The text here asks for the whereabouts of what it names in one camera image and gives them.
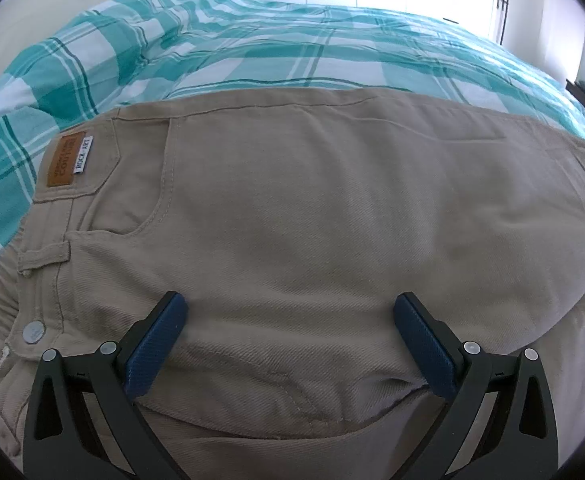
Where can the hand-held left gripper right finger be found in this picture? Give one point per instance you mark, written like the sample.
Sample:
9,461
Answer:
422,340

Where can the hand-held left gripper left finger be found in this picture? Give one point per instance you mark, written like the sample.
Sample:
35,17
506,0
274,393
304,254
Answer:
156,332

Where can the beige pants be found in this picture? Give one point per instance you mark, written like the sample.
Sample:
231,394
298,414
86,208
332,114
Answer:
297,200

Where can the teal plaid blanket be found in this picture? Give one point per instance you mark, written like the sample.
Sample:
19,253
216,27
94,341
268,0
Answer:
252,45

